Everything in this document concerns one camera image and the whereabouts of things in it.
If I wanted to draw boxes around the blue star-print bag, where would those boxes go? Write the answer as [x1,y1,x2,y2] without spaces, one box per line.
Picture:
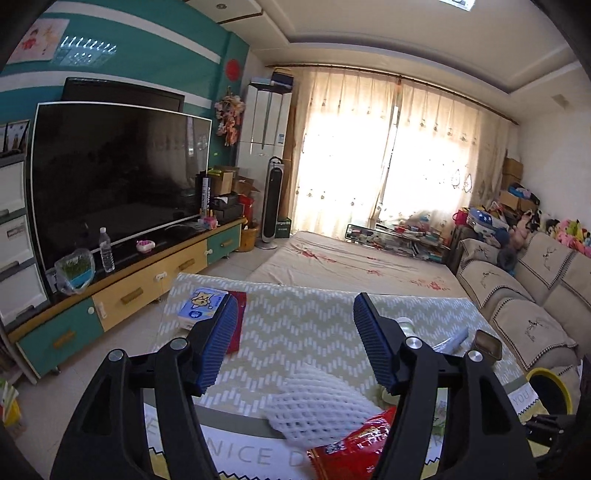
[466,208,509,232]

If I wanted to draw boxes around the framed photos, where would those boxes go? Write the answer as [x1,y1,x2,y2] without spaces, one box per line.
[0,119,31,154]

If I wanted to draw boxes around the glass coffee table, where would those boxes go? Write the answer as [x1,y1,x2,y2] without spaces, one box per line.
[346,223,452,267]

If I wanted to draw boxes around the floral bedsheet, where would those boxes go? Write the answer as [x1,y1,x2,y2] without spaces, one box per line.
[247,230,481,315]

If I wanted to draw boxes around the white drawer cabinet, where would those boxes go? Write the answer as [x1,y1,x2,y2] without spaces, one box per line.
[0,152,51,327]

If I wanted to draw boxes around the tall black white box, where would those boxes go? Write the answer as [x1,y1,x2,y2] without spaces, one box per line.
[199,172,212,216]

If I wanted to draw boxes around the flat red box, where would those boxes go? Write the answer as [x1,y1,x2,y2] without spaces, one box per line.
[216,291,248,355]

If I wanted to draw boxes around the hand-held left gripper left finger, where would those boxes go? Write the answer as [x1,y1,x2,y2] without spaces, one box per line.
[48,293,241,480]

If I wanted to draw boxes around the red snack bag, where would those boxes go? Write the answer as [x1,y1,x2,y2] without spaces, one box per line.
[307,406,399,480]

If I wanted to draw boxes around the black television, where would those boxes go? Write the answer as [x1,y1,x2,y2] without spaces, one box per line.
[62,77,185,113]

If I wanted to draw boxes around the row of plush toys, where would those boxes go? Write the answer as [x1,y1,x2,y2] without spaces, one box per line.
[545,217,591,258]

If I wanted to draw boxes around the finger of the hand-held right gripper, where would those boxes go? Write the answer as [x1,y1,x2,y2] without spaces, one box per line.
[526,412,583,457]

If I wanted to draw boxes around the cartoon wall poster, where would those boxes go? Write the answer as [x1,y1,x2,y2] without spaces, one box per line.
[7,18,71,64]

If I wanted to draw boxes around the large silver-rimmed television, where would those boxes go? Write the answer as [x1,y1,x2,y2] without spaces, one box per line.
[28,102,213,278]

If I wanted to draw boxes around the white foam fruit net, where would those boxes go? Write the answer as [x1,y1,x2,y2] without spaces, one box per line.
[263,362,385,447]

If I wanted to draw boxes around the plastic bag with green plant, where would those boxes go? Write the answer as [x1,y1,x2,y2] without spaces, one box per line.
[54,248,96,296]

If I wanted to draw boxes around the artificial flower decoration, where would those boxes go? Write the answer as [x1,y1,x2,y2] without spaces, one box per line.
[215,88,245,148]

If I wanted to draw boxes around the black bin with yellow rim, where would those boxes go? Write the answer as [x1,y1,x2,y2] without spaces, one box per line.
[525,367,576,417]

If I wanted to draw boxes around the blue white toothpaste box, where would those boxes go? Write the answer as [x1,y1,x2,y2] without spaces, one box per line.
[434,330,476,355]

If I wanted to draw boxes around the pile of colourful books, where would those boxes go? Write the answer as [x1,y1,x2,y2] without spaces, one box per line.
[0,374,22,431]

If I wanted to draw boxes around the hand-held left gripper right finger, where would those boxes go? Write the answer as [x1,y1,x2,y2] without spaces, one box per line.
[353,292,539,480]

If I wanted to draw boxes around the clear water bottle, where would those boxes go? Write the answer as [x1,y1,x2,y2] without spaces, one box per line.
[99,227,116,273]

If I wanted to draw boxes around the blue tissue pack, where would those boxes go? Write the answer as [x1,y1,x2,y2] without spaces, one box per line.
[175,287,232,330]

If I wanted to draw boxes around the open cardboard box with toys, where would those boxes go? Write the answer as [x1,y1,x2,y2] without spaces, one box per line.
[499,184,540,214]

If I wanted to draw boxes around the tower fan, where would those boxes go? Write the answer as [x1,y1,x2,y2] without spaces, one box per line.
[256,157,286,250]

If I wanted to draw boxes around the open cardboard boxes by television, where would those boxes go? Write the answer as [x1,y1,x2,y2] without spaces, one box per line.
[210,166,260,198]

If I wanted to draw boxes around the beige sofa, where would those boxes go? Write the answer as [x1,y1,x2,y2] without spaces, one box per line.
[445,215,591,386]

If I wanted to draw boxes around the yellow green patterned tablecloth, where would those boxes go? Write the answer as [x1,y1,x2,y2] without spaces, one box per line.
[143,272,539,480]

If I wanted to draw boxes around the wooden bucket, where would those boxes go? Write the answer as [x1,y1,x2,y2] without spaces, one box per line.
[238,222,262,253]

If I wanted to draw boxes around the curtain rod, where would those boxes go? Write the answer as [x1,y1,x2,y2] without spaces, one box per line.
[267,65,518,125]

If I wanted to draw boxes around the yellow teal television cabinet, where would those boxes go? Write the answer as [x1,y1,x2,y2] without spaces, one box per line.
[9,217,245,385]

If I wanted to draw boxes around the cream embroidered curtain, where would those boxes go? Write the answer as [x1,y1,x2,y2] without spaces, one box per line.
[288,67,509,241]

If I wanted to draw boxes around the white standing air conditioner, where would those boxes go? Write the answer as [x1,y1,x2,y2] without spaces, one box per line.
[236,82,294,188]

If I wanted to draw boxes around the closed brown cardboard box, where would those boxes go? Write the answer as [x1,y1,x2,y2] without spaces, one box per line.
[501,157,525,191]

